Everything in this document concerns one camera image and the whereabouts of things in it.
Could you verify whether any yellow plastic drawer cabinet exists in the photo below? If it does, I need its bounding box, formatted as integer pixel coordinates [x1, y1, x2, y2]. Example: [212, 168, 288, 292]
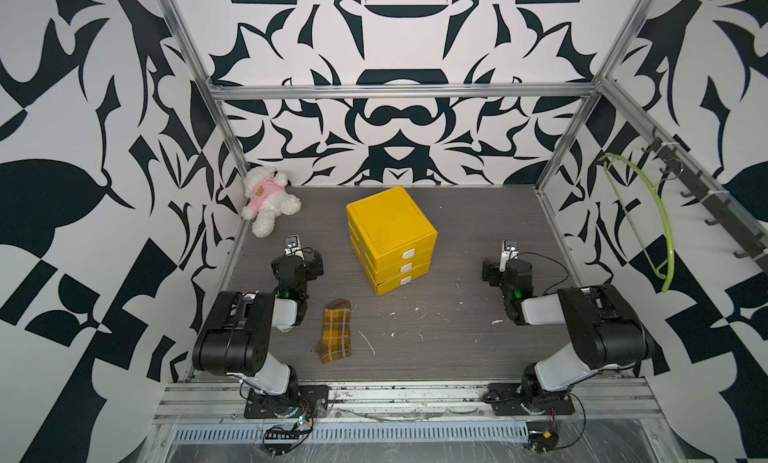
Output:
[346, 186, 438, 296]

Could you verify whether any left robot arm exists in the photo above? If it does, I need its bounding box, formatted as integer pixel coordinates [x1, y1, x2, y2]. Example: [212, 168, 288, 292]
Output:
[192, 248, 324, 408]

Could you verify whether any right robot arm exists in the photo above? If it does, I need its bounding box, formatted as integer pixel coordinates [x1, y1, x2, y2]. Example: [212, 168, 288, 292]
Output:
[481, 258, 656, 415]

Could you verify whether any white teddy bear pink shirt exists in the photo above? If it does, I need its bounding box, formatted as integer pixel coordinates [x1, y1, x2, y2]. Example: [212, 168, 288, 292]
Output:
[241, 165, 301, 238]

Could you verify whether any yellow plaid sock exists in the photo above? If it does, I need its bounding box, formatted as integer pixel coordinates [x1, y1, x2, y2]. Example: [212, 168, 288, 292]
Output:
[316, 299, 352, 364]

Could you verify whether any left black connector box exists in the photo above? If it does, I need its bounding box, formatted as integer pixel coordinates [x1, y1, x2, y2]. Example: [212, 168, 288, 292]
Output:
[261, 426, 313, 457]

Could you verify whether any black connector box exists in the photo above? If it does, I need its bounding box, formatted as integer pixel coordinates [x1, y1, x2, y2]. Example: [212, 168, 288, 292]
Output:
[261, 426, 313, 457]
[527, 422, 559, 454]

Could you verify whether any right black connector box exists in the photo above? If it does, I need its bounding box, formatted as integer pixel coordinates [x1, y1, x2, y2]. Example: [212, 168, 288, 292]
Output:
[527, 422, 559, 454]

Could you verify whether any green plastic hoop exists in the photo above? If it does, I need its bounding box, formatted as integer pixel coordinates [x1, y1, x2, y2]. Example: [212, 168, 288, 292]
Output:
[599, 153, 677, 293]

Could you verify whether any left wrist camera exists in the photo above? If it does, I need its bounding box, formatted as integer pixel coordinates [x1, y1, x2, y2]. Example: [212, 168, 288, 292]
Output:
[285, 235, 301, 254]

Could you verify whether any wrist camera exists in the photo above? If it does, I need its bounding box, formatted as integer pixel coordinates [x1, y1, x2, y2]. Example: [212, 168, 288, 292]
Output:
[285, 235, 301, 254]
[499, 239, 519, 273]

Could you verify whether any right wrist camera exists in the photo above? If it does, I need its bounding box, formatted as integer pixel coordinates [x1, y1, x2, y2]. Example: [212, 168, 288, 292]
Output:
[499, 239, 519, 273]

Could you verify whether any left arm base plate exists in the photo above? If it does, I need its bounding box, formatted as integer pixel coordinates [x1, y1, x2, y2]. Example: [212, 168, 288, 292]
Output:
[243, 385, 330, 420]

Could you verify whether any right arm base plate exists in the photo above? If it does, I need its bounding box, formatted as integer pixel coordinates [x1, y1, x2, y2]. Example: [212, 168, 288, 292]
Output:
[481, 383, 575, 416]

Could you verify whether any aluminium frame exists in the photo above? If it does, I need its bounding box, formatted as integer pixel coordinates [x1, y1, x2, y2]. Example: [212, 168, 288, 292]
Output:
[149, 0, 768, 380]

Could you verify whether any black hook rail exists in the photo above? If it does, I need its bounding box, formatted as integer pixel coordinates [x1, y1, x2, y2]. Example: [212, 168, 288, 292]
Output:
[644, 126, 767, 274]

